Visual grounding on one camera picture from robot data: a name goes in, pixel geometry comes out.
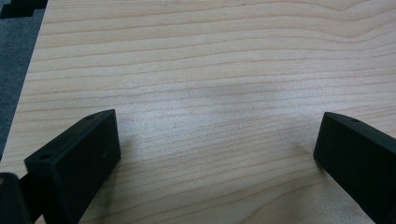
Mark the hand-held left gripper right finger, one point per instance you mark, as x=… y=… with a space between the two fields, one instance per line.
x=358 y=155

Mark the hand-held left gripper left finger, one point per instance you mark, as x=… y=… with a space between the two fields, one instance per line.
x=73 y=165

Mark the black stepped object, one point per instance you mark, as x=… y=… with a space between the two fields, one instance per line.
x=18 y=6

